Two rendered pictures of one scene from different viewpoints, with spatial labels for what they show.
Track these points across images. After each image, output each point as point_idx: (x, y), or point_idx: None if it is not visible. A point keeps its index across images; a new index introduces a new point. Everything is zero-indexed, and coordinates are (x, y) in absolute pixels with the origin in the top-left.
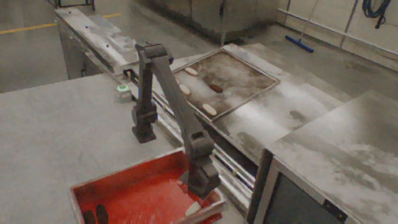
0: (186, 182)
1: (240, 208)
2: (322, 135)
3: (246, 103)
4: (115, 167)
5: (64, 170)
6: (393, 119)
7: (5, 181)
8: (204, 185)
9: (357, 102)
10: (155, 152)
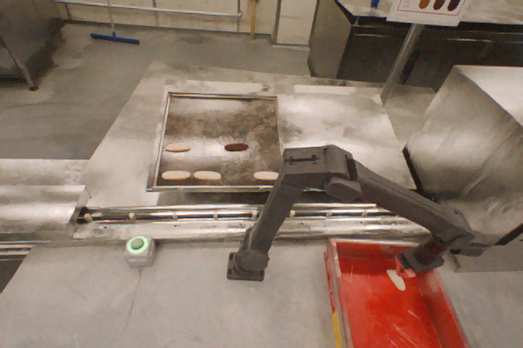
0: (426, 267)
1: (406, 237)
2: None
3: (283, 140)
4: (295, 337)
5: None
6: (511, 82)
7: None
8: (477, 255)
9: (481, 82)
10: (288, 270)
